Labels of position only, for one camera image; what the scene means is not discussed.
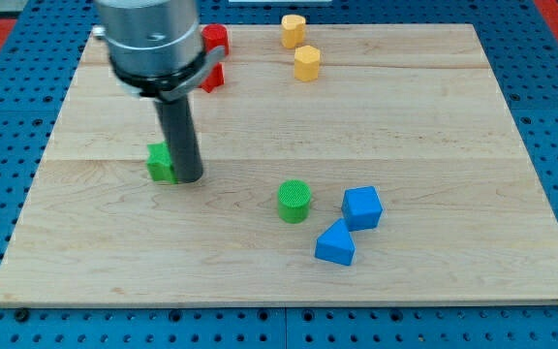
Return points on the blue triangle block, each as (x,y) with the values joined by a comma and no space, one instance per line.
(335,244)

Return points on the red star block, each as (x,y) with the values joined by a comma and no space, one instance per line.
(215,78)

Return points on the green star block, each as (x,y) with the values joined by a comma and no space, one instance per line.
(159,164)

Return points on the red cylinder block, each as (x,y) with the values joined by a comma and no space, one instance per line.
(215,35)

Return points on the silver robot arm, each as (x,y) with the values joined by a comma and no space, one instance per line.
(156,48)

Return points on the wooden board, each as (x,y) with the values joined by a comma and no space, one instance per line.
(413,110)

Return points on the yellow heart block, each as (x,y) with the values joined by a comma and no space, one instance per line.
(292,30)

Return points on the blue cube block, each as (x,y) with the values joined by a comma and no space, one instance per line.
(361,208)

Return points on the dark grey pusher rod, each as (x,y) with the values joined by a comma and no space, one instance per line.
(179,132)

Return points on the yellow hexagon block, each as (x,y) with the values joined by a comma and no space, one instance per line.
(307,60)

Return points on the green cylinder block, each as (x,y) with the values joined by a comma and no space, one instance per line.
(294,197)

